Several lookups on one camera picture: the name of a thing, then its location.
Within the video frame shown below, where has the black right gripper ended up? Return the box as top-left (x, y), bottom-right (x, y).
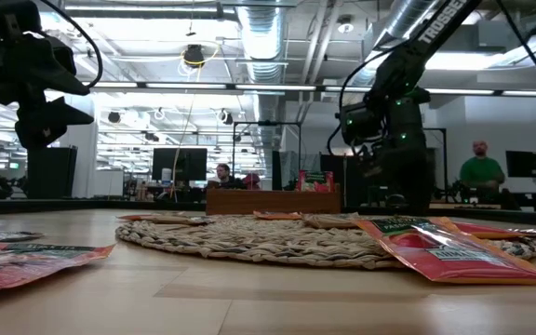
top-left (365, 137), bottom-right (435, 210)

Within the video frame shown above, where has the beige vanilla tea packet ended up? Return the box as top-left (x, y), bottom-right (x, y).
top-left (117, 212), bottom-right (213, 226)
top-left (0, 229), bottom-right (45, 244)
top-left (302, 212), bottom-right (365, 230)

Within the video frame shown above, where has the orange peach tea packet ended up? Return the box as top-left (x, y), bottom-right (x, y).
top-left (352, 216), bottom-right (536, 286)
top-left (252, 210), bottom-right (304, 221)
top-left (449, 221), bottom-right (529, 241)
top-left (0, 241), bottom-right (116, 298)

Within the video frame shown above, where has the red strawberry tea packet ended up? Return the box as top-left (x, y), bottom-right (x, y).
top-left (297, 169), bottom-right (336, 194)

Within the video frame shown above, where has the wooden tea organizer box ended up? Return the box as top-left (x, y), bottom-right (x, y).
top-left (206, 183), bottom-right (342, 216)

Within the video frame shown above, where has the person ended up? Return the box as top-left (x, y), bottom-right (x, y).
top-left (458, 140), bottom-right (506, 194)
top-left (209, 162), bottom-right (248, 191)

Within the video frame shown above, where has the small black monitor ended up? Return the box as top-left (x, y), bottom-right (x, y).
top-left (504, 150), bottom-right (536, 179)

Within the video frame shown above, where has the long light strip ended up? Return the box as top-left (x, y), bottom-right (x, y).
top-left (81, 82), bottom-right (536, 98)

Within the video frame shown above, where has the large black monitor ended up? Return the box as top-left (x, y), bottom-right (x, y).
top-left (151, 147), bottom-right (208, 182)

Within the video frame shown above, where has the round woven straw placemat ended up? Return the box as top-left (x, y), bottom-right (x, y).
top-left (115, 214), bottom-right (536, 271)

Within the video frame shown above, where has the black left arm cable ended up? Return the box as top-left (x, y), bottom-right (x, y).
top-left (37, 0), bottom-right (105, 89)

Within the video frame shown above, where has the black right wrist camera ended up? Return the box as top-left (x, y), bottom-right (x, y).
top-left (340, 102), bottom-right (383, 146)

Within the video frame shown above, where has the yellow cable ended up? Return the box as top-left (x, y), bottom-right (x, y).
top-left (169, 41), bottom-right (222, 201)

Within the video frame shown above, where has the black cable reel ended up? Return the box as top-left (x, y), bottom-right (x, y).
top-left (181, 44), bottom-right (207, 66)

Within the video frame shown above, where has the thin black stand frame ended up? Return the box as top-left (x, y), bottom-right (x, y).
top-left (232, 120), bottom-right (302, 190)

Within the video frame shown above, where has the silver ventilation duct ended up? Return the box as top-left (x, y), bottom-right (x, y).
top-left (374, 0), bottom-right (436, 47)
top-left (237, 4), bottom-right (288, 122)

